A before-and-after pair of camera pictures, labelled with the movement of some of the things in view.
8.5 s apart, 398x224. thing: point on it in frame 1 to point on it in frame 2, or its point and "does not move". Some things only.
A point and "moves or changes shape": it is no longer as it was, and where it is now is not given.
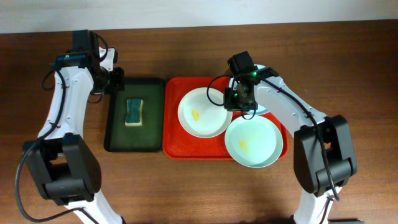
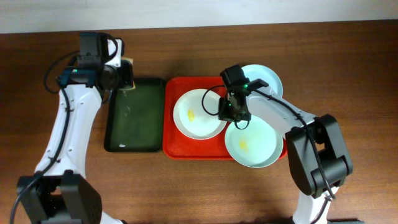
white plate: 201,118 moves or changes shape
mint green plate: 254,143 does not move
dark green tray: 135,117 does not move
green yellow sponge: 134,116 to 133,86
